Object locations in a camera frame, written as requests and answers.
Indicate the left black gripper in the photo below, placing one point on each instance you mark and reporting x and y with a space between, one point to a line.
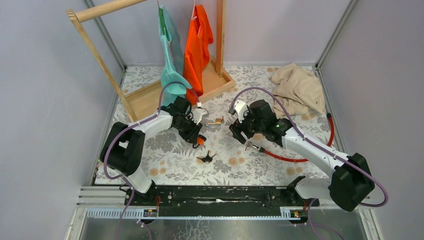
191 136

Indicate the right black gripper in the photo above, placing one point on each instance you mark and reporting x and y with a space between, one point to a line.
237 128

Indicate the orange black padlock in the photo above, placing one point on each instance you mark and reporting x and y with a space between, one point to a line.
200 141

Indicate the brass padlock with key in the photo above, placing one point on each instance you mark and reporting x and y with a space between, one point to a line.
216 123

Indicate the black key bunch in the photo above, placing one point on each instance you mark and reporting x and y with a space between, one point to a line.
208 158

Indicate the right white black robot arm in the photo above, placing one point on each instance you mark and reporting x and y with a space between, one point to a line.
347 183

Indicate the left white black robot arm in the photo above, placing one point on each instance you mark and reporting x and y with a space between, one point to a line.
124 145

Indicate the floral patterned mat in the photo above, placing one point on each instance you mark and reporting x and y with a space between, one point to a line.
169 160

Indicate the teal shirt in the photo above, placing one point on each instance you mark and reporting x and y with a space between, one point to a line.
172 72

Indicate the wooden clothes rack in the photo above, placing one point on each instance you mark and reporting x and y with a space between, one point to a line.
140 103

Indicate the beige crumpled cloth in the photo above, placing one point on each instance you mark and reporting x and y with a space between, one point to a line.
299 91

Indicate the orange shirt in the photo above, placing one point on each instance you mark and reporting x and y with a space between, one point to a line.
197 55

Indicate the green clothes hanger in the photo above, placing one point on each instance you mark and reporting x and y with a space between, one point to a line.
162 24

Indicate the white pink clothes hanger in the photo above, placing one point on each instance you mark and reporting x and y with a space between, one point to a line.
195 24

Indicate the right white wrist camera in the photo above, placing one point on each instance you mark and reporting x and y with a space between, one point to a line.
239 108

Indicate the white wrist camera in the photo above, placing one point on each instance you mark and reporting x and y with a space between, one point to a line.
239 108
198 113

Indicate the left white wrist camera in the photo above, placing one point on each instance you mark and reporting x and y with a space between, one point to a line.
198 113

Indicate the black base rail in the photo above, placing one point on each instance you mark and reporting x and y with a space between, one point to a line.
217 201

